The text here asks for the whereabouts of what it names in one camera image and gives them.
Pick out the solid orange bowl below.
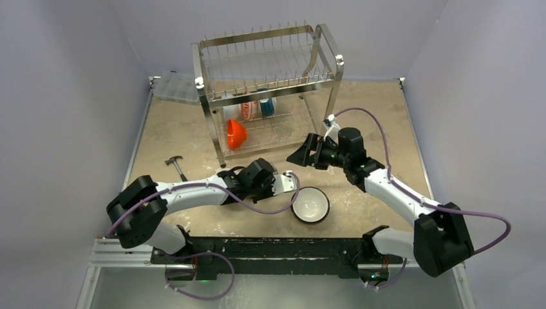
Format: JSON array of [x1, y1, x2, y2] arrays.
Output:
[[226, 119, 247, 150]]

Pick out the stainless steel dish rack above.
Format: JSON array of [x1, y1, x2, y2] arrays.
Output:
[[191, 23, 344, 166]]

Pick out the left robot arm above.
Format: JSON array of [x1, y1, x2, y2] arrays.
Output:
[[106, 158, 296, 263]]

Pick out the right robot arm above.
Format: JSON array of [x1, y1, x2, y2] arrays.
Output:
[[287, 127, 475, 277]]

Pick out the white bowl with dark rim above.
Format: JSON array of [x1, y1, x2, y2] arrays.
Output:
[[290, 187, 331, 225]]

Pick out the black hammer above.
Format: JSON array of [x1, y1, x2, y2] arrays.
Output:
[[165, 155, 188, 182]]

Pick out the clear plastic organizer box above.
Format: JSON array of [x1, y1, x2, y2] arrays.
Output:
[[153, 71, 200, 106]]

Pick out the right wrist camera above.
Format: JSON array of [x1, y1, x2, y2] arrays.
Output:
[[323, 114, 341, 140]]

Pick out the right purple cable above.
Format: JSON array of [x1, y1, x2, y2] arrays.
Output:
[[334, 107, 512, 257]]

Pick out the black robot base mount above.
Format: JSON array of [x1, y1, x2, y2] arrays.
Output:
[[151, 233, 403, 280]]

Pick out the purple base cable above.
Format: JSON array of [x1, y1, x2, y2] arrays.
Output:
[[164, 251, 236, 302]]

